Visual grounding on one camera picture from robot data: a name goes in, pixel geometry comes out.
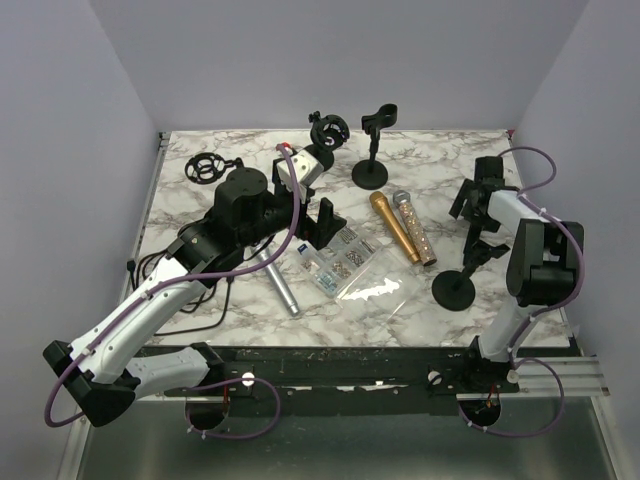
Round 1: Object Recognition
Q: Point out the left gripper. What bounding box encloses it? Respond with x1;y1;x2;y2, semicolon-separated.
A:
239;176;347;250

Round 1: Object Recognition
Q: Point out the gold microphone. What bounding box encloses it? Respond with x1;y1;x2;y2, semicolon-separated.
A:
369;191;420;264

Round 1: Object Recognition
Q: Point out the glitter microphone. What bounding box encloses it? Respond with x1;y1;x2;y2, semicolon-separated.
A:
392;190;437;267

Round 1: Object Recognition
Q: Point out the round base clip stand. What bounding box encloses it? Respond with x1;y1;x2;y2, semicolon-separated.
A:
431;225;510;312
351;103;398;191

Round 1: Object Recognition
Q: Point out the silver microphone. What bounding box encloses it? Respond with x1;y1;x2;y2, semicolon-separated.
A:
263;262;301;317

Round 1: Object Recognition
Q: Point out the round base shock mount stand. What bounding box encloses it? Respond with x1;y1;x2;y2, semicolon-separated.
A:
303;111;350;171

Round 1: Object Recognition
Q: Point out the tripod shock mount stand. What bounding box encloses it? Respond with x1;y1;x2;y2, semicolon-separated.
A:
184;152;244;185

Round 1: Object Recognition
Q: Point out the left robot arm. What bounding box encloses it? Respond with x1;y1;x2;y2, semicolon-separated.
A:
43;151;346;427

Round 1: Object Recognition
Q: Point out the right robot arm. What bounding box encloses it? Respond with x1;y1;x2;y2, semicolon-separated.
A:
432;156;585;392

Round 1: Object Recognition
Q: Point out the clear plastic screw organizer box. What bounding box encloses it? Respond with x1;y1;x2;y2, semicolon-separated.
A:
297;220;421;321

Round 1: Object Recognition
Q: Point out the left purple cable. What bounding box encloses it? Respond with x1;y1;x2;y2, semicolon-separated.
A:
43;144;306;441

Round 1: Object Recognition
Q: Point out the purple cable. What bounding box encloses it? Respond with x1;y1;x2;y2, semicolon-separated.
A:
457;145;586;435
43;144;306;441

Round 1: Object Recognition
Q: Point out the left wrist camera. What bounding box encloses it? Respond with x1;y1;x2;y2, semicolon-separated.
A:
276;145;325;187

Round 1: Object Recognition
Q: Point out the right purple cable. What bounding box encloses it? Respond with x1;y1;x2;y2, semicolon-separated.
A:
457;145;586;435

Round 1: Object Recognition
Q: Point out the black usb cable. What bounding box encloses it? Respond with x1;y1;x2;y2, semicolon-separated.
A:
126;244;237;337

